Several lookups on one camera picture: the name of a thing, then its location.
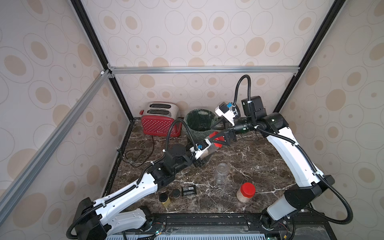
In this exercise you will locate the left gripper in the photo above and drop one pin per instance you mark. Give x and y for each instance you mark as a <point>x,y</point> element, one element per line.
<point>198,162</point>

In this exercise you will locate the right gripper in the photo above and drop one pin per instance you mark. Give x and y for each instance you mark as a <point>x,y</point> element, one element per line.
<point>231,133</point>

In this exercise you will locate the red-lid oatmeal jar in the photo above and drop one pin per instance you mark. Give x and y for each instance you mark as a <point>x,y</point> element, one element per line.
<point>246,192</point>
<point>213,147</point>

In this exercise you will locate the clear oatmeal jar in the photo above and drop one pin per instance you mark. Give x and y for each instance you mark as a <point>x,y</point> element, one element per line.
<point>221,173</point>

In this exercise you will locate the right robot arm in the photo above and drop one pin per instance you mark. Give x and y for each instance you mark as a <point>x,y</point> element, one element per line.
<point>311,182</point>

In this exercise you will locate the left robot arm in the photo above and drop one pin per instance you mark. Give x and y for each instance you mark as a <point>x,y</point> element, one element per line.
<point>97,220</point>

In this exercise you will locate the small black box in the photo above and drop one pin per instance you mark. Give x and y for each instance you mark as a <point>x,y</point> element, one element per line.
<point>189,191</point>

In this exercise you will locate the yellow spice jar black lid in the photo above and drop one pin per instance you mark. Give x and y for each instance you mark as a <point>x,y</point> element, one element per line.
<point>164,199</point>

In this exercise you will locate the red toaster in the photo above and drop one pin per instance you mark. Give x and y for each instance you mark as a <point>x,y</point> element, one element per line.
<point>157,117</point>

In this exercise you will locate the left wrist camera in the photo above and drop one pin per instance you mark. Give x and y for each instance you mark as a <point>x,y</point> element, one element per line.
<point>200,149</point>

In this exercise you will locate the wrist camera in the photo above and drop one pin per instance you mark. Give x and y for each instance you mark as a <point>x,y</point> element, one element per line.
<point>200,149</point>
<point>250,111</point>

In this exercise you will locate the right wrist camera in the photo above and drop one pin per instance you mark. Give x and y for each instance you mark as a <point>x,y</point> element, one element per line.
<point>250,111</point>

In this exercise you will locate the horizontal aluminium rail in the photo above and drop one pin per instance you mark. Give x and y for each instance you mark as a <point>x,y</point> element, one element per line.
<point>202,70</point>

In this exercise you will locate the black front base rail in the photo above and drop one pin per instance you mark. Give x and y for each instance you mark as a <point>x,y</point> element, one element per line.
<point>303,226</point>

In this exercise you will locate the right black frame post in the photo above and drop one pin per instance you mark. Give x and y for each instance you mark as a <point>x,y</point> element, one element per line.
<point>313,47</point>

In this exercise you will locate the black frame post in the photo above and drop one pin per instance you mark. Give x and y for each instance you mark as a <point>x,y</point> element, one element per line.
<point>313,47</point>
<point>94,40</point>

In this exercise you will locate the left diagonal aluminium rail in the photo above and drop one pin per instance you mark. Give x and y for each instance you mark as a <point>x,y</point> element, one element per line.
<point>29,173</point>

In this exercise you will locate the left black frame post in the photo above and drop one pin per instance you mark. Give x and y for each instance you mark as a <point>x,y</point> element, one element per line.
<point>94,40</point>

